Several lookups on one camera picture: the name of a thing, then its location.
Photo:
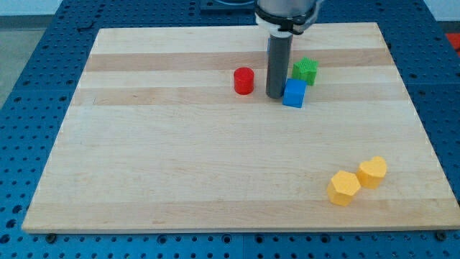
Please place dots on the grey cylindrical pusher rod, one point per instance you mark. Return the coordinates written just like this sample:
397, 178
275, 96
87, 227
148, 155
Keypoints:
277, 65

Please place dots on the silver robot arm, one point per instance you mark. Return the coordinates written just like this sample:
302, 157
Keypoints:
283, 19

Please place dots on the blue cube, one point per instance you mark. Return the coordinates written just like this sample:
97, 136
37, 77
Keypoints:
294, 93

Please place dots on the green star block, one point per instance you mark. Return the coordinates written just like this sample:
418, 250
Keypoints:
305, 70

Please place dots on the red cylinder block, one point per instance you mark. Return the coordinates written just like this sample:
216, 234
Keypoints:
243, 80

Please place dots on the yellow hexagon block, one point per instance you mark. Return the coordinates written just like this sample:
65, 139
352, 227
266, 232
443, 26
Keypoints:
342, 188

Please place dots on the yellow heart block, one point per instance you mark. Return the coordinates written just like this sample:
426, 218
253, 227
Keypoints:
371, 173

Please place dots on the light wooden board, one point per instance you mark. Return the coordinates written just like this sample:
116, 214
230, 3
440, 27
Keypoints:
156, 139

